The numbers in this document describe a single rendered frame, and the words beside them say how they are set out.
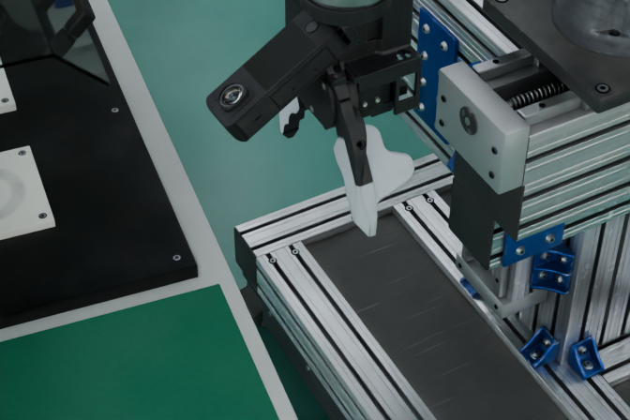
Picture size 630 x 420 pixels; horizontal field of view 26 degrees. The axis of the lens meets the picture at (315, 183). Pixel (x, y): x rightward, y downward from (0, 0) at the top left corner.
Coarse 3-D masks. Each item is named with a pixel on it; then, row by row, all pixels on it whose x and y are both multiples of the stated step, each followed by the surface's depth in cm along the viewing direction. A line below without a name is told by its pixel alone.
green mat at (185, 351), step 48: (48, 336) 158; (96, 336) 158; (144, 336) 158; (192, 336) 158; (240, 336) 158; (0, 384) 152; (48, 384) 152; (96, 384) 152; (144, 384) 152; (192, 384) 152; (240, 384) 152
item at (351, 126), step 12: (348, 108) 106; (348, 120) 106; (360, 120) 107; (348, 132) 106; (360, 132) 107; (348, 144) 107; (360, 144) 108; (348, 156) 108; (360, 156) 107; (360, 168) 108; (360, 180) 108; (372, 180) 109
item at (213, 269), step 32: (96, 0) 208; (128, 64) 196; (128, 96) 191; (160, 128) 186; (160, 160) 181; (192, 192) 176; (192, 224) 172; (160, 288) 164; (192, 288) 164; (224, 288) 164; (64, 320) 160; (256, 352) 156; (288, 416) 149
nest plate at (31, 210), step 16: (0, 160) 176; (16, 160) 176; (32, 160) 176; (0, 176) 173; (16, 176) 173; (32, 176) 173; (0, 192) 171; (16, 192) 171; (32, 192) 171; (0, 208) 169; (16, 208) 169; (32, 208) 169; (48, 208) 169; (0, 224) 167; (16, 224) 167; (32, 224) 167; (48, 224) 168
